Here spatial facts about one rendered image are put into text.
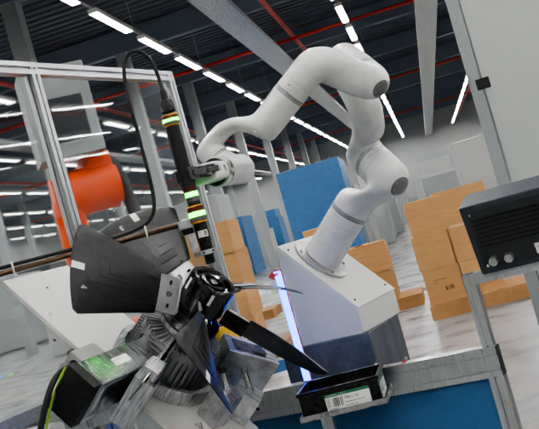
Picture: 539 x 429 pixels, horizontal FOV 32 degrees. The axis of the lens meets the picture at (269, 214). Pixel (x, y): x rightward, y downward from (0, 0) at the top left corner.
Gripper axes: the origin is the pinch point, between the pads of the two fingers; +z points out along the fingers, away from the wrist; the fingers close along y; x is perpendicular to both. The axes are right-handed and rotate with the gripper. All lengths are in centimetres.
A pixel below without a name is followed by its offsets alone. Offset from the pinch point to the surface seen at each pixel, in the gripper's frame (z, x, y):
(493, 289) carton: -751, -131, 126
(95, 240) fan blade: 29.5, -10.9, 10.5
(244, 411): 5, -60, -1
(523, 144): -179, -12, -49
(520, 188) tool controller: -31, -26, -73
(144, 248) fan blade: 4.7, -15.1, 14.9
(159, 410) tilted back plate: 24, -53, 10
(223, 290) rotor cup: 9.6, -30.2, -7.1
